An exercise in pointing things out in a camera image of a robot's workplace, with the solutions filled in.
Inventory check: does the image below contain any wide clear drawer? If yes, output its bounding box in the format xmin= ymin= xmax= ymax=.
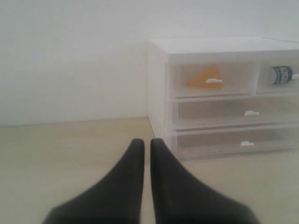
xmin=170 ymin=125 xmax=299 ymax=160
xmin=172 ymin=96 xmax=299 ymax=130

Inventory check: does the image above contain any middle wide clear drawer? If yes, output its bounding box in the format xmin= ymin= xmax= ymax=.
xmin=172 ymin=96 xmax=299 ymax=130

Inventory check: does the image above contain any white plastic drawer cabinet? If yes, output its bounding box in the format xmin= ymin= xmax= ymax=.
xmin=148 ymin=37 xmax=299 ymax=160

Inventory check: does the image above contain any teal white pill bottle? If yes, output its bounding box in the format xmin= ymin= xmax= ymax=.
xmin=266 ymin=65 xmax=297 ymax=86

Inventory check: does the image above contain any yellow cheese wedge toy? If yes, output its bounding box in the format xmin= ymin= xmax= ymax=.
xmin=186 ymin=64 xmax=222 ymax=90

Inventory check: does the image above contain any bottom wide clear drawer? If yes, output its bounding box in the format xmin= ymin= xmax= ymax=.
xmin=170 ymin=125 xmax=299 ymax=160

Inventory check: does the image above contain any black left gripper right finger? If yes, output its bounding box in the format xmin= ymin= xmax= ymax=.
xmin=150 ymin=139 xmax=259 ymax=224

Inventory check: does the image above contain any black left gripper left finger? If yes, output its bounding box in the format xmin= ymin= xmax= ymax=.
xmin=44 ymin=139 xmax=145 ymax=224

